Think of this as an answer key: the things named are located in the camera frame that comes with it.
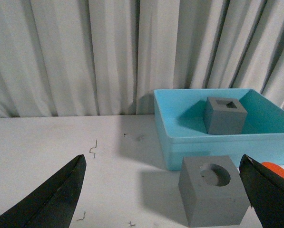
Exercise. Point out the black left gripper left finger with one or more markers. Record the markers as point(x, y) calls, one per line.
point(53, 203)

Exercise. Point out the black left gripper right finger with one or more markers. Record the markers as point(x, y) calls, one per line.
point(265, 191)

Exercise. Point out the gray cube with round hole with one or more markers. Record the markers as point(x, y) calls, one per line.
point(212, 192)

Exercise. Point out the gray cube with square hole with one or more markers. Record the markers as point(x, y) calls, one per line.
point(224, 116)

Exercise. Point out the light blue plastic box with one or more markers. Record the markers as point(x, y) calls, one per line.
point(182, 133)

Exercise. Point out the orange round part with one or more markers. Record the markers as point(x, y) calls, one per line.
point(274, 167)

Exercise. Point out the white pleated curtain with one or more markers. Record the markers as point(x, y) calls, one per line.
point(106, 57)

